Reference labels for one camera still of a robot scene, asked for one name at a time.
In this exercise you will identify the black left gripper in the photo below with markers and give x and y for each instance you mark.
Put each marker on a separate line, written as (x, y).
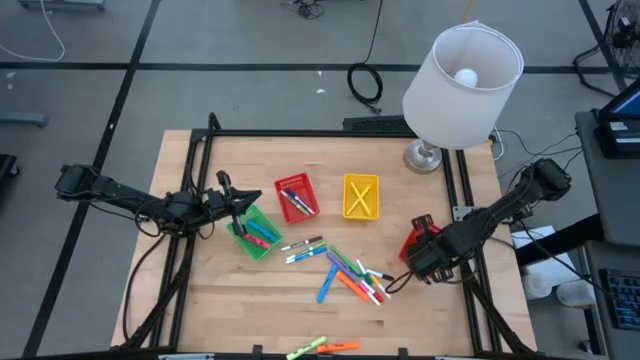
(219, 205)

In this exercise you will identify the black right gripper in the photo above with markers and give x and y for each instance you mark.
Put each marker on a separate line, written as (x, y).
(446, 250)

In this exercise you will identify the small black-capped white marker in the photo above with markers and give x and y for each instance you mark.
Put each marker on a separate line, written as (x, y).
(382, 275)

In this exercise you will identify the pink Sharpie highlighter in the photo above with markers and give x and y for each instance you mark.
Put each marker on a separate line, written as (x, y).
(256, 241)

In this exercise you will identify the small yellow marker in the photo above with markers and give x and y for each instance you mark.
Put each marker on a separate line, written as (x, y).
(379, 285)

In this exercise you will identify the green Expo marker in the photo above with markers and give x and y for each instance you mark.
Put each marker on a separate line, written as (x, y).
(306, 249)
(292, 202)

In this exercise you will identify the small green-capped white marker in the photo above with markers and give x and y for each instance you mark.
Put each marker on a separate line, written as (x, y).
(362, 267)

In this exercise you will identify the blue Expo marker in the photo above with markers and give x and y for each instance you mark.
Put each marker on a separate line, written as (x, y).
(306, 255)
(302, 201)

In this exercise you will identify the small pink-capped white marker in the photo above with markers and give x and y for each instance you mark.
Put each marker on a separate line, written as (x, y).
(369, 291)

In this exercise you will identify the black Expo marker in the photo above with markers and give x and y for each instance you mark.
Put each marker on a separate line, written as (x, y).
(301, 243)

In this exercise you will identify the orange Sharpie highlighter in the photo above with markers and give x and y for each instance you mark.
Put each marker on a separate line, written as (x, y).
(338, 346)
(352, 286)

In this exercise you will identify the thin green marker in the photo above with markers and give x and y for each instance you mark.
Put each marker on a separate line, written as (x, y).
(345, 260)

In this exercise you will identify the purple Sharpie highlighter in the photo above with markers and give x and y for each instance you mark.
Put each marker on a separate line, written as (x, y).
(342, 266)

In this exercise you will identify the thin yellow marker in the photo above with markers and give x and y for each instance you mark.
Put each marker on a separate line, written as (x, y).
(354, 189)
(368, 189)

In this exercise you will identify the yellow-green highlighter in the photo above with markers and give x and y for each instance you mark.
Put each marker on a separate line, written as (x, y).
(306, 348)

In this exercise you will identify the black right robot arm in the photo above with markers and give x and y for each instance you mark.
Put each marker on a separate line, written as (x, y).
(500, 211)

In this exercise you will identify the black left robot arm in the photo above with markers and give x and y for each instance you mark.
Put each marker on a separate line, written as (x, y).
(120, 192)

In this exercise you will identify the red plastic basket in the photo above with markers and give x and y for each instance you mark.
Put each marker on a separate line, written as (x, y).
(404, 247)
(300, 181)

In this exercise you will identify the green plastic basket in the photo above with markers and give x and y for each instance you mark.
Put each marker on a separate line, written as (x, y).
(267, 249)

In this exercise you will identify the yellow plastic basket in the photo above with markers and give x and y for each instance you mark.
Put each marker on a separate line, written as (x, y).
(350, 199)

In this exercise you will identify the black table edge clamp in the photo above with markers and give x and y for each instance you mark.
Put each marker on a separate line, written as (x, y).
(402, 352)
(257, 351)

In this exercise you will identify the white paper roll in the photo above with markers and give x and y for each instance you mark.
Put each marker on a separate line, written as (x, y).
(575, 294)
(537, 286)

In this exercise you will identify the white paper sheet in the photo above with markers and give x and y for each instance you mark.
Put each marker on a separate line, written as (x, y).
(555, 265)

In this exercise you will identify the white shade table lamp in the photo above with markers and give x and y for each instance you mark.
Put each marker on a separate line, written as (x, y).
(450, 110)

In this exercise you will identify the grey desk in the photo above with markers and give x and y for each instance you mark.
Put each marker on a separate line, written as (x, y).
(592, 300)
(615, 200)

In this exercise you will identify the black keyboard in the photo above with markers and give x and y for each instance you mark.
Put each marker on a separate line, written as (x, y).
(625, 300)

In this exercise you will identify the black box device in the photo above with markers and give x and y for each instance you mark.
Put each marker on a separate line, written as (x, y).
(615, 145)

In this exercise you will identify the grey furniture foot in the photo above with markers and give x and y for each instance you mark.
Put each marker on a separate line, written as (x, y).
(22, 119)

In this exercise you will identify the black floor object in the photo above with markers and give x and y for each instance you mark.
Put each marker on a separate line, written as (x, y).
(6, 170)

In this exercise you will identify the blue-screen monitor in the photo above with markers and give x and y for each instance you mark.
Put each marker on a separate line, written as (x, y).
(627, 102)

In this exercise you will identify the grey cart base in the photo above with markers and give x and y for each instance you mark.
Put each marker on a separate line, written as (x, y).
(60, 4)

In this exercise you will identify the black floor fan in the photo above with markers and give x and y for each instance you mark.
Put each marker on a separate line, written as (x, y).
(622, 30)

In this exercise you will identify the black aluminium table frame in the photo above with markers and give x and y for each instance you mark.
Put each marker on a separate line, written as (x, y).
(300, 133)

